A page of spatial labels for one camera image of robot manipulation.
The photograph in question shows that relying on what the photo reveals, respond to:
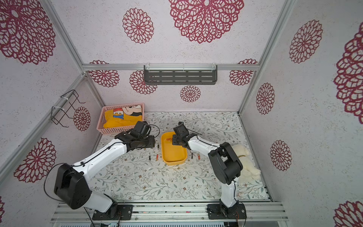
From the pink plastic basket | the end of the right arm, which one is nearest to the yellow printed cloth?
the pink plastic basket

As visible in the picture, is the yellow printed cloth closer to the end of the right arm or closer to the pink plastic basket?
the pink plastic basket

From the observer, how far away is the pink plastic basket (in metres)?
1.04

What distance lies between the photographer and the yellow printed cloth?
1043mm
